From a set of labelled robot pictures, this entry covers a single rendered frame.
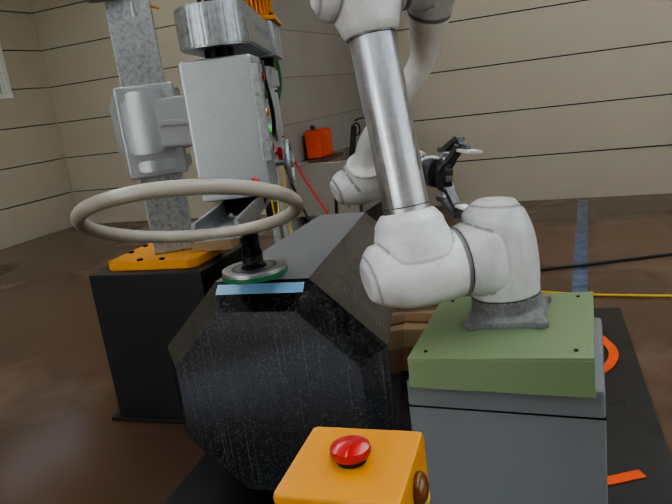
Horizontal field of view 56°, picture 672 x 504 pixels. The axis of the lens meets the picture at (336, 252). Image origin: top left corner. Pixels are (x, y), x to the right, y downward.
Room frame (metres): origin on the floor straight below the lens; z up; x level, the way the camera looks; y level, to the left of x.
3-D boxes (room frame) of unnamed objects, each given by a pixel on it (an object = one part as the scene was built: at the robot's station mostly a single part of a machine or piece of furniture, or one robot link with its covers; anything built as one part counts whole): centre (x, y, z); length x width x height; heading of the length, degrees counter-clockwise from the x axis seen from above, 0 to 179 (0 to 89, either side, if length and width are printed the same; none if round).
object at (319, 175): (5.94, -0.23, 0.43); 1.30 x 0.62 x 0.86; 157
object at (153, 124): (2.93, 0.62, 1.38); 0.74 x 0.34 x 0.25; 55
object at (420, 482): (0.51, -0.05, 1.05); 0.03 x 0.02 x 0.03; 161
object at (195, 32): (2.37, 0.26, 1.63); 0.96 x 0.25 x 0.17; 178
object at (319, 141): (5.92, 0.01, 1.00); 0.50 x 0.22 x 0.33; 157
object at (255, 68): (1.94, 0.16, 1.39); 0.08 x 0.03 x 0.28; 178
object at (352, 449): (0.53, 0.01, 1.09); 0.04 x 0.04 x 0.02
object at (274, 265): (2.02, 0.28, 0.89); 0.21 x 0.21 x 0.01
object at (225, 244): (2.91, 0.56, 0.81); 0.20 x 0.10 x 0.05; 79
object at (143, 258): (3.04, 0.78, 0.76); 0.49 x 0.49 x 0.05; 71
